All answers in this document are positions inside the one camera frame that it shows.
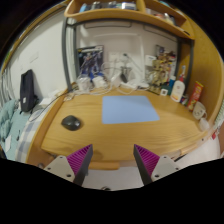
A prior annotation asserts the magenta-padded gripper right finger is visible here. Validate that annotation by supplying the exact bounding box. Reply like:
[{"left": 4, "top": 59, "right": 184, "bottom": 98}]
[{"left": 133, "top": 143, "right": 183, "bottom": 186}]

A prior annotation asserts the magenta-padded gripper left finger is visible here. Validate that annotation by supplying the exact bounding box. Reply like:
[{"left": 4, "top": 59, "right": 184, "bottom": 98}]
[{"left": 43, "top": 143, "right": 94, "bottom": 187}]

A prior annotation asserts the black computer mouse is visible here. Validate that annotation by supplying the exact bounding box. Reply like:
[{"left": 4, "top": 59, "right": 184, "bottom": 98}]
[{"left": 60, "top": 114, "right": 82, "bottom": 132}]

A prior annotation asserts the blue mouse pad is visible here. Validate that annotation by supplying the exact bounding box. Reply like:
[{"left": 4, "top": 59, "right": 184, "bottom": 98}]
[{"left": 101, "top": 95, "right": 161, "bottom": 125}]

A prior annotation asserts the checkered blue bed blanket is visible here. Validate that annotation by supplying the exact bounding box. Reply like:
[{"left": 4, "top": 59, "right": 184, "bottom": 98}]
[{"left": 0, "top": 99, "right": 44, "bottom": 164}]

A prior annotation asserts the white mug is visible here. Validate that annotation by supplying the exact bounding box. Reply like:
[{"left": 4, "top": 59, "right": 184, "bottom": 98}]
[{"left": 192, "top": 100, "right": 208, "bottom": 121}]

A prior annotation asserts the white tissue pack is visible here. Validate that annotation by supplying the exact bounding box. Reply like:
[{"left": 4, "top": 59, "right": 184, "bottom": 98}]
[{"left": 39, "top": 96, "right": 55, "bottom": 108}]

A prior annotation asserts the white lotion pump bottle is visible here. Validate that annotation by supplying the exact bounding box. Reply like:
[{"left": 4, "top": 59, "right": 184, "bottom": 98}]
[{"left": 170, "top": 73, "right": 187, "bottom": 104}]

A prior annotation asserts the blue bottle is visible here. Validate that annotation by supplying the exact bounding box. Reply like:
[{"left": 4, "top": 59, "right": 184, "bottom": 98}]
[{"left": 167, "top": 75, "right": 177, "bottom": 97}]

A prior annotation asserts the black hanging bag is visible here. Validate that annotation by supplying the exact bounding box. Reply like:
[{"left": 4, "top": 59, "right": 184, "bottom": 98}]
[{"left": 19, "top": 69, "right": 39, "bottom": 114}]

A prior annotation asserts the clear dome-lid cup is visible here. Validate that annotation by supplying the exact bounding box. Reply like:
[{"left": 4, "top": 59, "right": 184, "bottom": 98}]
[{"left": 75, "top": 74, "right": 93, "bottom": 93}]

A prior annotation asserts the white power strip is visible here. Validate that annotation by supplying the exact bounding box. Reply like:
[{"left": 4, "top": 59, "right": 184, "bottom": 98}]
[{"left": 119, "top": 79, "right": 149, "bottom": 91}]

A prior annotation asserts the white charger block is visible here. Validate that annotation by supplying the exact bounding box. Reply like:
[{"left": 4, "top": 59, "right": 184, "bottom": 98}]
[{"left": 91, "top": 75, "right": 106, "bottom": 89}]

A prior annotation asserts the golden robot model figure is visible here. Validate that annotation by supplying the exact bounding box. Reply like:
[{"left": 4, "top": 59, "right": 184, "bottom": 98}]
[{"left": 148, "top": 51, "right": 177, "bottom": 95}]

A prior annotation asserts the robot model kit box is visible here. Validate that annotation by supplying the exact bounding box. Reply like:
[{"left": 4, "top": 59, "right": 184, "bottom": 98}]
[{"left": 76, "top": 44, "right": 105, "bottom": 78}]

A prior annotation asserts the wooden shelf unit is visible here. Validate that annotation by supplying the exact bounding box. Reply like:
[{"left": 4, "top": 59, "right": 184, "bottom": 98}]
[{"left": 63, "top": 0, "right": 196, "bottom": 41}]

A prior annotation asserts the black cable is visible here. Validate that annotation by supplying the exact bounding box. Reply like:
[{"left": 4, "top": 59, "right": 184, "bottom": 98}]
[{"left": 28, "top": 91, "right": 72, "bottom": 123}]

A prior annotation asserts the grey metal frame post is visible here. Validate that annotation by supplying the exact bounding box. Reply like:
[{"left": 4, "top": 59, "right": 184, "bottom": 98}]
[{"left": 60, "top": 18, "right": 79, "bottom": 93}]

